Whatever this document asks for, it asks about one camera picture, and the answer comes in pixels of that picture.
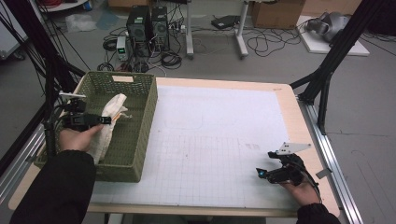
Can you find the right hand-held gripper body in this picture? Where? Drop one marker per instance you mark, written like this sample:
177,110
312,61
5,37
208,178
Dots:
289,172

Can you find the brown cardboard box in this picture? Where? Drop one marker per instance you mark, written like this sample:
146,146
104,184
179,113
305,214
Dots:
277,15

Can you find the black computer tower round fan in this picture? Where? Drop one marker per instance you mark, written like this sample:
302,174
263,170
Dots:
160,28

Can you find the white grid mat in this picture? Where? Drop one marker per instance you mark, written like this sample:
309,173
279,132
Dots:
202,140

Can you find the green woven basket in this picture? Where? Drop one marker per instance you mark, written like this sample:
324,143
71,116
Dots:
134,124

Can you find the black flat device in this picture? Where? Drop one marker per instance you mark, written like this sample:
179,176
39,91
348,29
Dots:
225,21

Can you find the white floor board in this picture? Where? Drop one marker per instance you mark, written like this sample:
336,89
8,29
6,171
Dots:
317,46

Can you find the white desk leg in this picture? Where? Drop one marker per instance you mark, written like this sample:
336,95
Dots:
189,31
241,34

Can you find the black computer tower green sticker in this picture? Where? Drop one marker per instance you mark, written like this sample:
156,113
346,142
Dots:
138,29

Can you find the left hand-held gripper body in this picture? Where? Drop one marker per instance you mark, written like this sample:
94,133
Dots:
77,121

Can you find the white power strip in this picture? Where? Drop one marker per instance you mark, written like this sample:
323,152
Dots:
177,27

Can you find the aluminium rail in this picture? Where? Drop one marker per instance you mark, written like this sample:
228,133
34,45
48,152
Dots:
333,161
21,155

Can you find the clear plastic bag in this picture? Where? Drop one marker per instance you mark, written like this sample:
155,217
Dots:
79,22

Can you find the black metal frame stand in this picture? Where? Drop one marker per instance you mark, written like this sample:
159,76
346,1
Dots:
336,53
46,62

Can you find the person's left hand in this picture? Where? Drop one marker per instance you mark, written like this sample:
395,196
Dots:
76,140

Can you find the grey metal bracket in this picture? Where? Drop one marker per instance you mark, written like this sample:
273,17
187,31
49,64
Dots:
323,173

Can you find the person's right hand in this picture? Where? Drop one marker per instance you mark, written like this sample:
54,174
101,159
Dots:
303,194

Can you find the grey power supply box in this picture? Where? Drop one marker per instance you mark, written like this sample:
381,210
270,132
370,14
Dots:
122,48

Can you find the cream printed cloth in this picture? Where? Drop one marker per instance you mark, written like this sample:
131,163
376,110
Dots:
113,105

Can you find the grey robot head shell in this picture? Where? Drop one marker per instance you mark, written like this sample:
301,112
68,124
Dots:
330,26

